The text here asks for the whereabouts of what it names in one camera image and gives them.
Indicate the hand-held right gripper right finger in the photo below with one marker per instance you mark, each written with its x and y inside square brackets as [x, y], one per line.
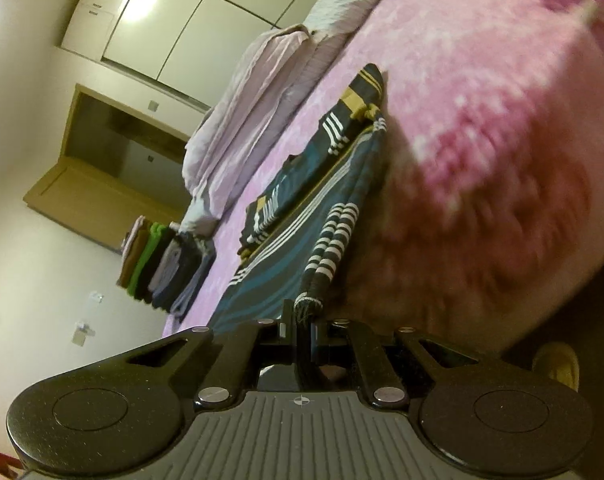
[318, 342]

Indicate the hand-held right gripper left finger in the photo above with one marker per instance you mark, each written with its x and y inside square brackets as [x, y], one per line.
[289, 332]

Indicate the dark teal striped garment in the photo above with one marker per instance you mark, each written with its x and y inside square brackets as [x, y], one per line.
[287, 260]

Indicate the stack of folded clothes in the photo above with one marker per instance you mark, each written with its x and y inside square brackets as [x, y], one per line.
[166, 265]

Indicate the navy yellow striped folded garment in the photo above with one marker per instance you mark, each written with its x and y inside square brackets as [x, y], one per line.
[302, 175]

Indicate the pale pink folded duvet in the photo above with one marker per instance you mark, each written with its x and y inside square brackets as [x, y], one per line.
[247, 110]

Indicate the yellow slipper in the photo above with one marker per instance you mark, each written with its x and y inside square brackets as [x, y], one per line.
[557, 365]

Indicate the wooden door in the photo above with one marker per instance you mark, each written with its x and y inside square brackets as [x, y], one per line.
[91, 195]

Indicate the pink floral bed blanket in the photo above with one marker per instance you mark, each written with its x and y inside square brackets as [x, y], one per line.
[482, 110]

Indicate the white wardrobe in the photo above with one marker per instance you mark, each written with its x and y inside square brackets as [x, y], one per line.
[191, 10]

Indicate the white wall outlet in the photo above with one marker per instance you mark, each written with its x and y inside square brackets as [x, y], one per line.
[81, 333]
[96, 296]

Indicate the wooden door frame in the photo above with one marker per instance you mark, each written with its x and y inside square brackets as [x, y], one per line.
[76, 120]

